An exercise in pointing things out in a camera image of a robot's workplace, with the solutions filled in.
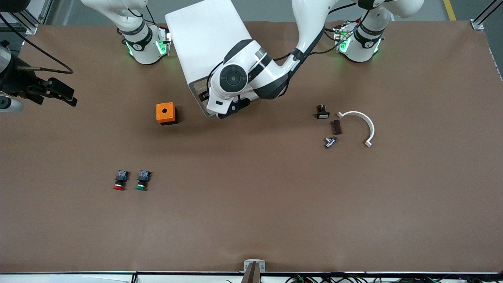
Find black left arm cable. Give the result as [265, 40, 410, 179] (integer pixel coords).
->
[206, 4, 366, 95]

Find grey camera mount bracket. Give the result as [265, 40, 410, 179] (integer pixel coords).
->
[242, 259, 266, 283]

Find white curved bracket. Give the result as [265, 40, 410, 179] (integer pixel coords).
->
[336, 111, 375, 148]

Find green push button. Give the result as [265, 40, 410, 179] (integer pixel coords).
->
[135, 170, 152, 191]

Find aluminium frame post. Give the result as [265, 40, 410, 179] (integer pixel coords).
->
[470, 0, 503, 31]
[0, 0, 53, 35]

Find black base cable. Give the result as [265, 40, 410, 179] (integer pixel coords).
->
[322, 28, 343, 50]

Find red push button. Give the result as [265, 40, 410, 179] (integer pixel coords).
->
[113, 170, 130, 191]

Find orange box with hole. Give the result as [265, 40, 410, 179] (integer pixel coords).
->
[156, 102, 178, 125]

